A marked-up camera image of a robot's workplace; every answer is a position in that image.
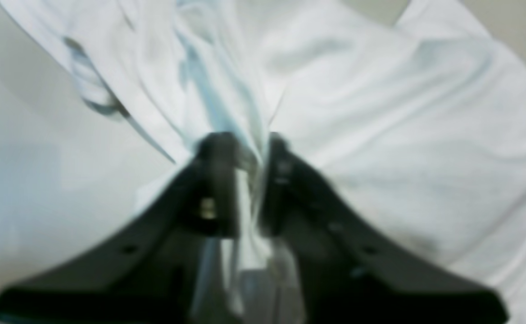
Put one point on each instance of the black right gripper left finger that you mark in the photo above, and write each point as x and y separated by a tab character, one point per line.
147	272

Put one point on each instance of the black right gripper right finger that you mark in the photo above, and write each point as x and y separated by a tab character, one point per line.
349	272

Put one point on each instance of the white printed t-shirt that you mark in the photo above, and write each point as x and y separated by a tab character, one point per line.
420	126

